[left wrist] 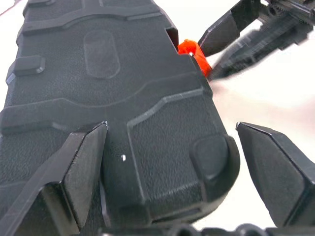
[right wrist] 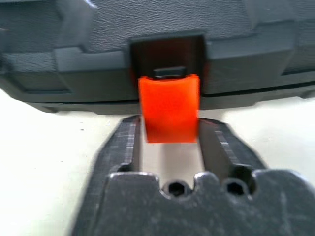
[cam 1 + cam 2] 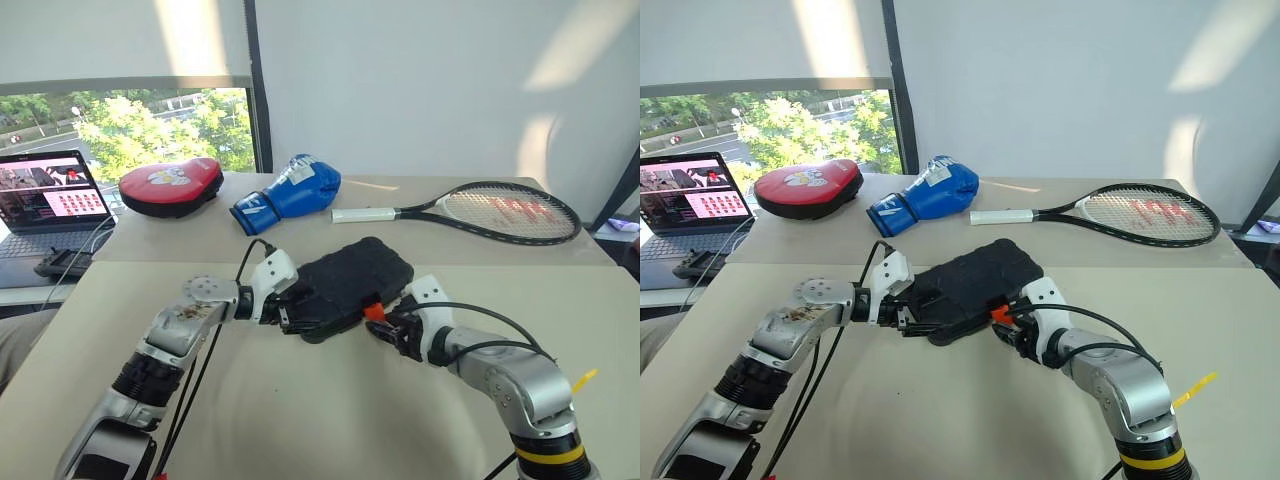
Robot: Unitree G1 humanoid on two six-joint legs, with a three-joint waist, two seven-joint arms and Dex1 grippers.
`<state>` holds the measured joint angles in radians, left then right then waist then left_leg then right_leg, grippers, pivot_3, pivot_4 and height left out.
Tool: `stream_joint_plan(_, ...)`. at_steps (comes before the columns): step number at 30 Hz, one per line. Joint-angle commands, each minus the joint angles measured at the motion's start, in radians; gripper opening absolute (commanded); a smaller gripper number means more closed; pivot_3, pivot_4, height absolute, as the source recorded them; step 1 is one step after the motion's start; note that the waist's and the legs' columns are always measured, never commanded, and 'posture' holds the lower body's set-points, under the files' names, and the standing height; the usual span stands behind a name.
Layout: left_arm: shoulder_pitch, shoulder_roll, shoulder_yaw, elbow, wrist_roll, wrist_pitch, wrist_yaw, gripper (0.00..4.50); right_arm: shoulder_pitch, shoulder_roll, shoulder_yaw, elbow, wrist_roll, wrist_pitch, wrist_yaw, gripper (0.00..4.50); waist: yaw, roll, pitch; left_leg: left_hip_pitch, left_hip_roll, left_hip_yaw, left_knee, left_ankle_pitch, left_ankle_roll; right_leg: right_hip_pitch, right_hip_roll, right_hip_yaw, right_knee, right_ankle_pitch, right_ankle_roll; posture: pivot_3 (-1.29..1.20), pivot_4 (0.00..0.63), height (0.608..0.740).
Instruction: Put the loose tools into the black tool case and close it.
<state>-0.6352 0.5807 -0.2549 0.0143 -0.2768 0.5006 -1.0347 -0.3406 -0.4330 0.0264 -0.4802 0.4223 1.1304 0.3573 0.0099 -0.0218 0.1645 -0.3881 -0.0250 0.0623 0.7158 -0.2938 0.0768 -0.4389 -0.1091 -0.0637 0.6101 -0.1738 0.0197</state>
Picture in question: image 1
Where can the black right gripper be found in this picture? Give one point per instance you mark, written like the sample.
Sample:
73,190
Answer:
290,9

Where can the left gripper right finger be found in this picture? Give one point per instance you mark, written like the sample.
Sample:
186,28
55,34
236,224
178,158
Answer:
280,172

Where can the orange case latch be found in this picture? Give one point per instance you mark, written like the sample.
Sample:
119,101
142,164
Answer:
194,51

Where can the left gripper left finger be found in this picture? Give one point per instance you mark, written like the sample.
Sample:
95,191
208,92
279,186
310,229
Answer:
56,184

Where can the black tool case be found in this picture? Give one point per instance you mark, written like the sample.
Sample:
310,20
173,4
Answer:
98,98

